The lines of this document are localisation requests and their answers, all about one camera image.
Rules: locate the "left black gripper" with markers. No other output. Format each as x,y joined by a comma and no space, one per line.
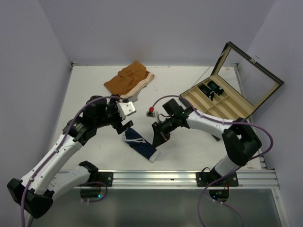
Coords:
113,105

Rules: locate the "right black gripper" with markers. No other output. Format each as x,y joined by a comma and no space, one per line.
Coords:
160,135

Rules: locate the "navy blue underwear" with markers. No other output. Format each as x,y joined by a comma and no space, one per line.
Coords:
140,144

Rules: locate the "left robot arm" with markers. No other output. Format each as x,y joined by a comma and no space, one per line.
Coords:
35,191

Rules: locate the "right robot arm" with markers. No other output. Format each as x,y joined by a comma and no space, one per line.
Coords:
240,141

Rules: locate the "grey underwear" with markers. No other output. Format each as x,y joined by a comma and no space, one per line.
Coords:
134,97

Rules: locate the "orange brown underwear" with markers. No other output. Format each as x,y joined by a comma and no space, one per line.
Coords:
129,80

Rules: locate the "rolled black underwear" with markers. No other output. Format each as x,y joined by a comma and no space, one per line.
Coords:
210,89

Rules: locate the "black compartment storage box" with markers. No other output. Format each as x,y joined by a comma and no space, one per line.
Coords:
247,86

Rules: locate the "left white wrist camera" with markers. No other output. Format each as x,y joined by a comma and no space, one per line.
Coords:
126,109

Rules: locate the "aluminium mounting rail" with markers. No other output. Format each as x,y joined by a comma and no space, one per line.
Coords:
186,179

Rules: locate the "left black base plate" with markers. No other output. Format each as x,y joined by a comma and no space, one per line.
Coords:
101,179

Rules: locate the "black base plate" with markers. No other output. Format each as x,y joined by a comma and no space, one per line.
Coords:
101,179
204,179

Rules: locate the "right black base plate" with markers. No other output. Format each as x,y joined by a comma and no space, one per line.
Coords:
204,179

